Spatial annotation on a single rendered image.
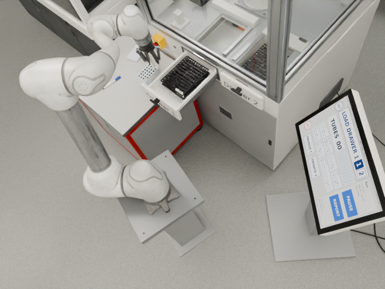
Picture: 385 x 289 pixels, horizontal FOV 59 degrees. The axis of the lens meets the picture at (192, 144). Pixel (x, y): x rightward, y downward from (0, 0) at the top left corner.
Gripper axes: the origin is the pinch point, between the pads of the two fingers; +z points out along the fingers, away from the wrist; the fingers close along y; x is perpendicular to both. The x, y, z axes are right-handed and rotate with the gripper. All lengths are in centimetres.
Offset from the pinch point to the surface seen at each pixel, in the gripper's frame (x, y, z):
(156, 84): -8.0, -1.1, 9.0
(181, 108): -26.8, 13.9, 6.2
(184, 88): -13.8, 15.7, 7.7
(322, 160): -70, 77, -14
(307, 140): -59, 74, -9
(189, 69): -3.0, 19.3, 5.5
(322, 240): -91, 91, 85
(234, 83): -17.2, 43.5, 2.8
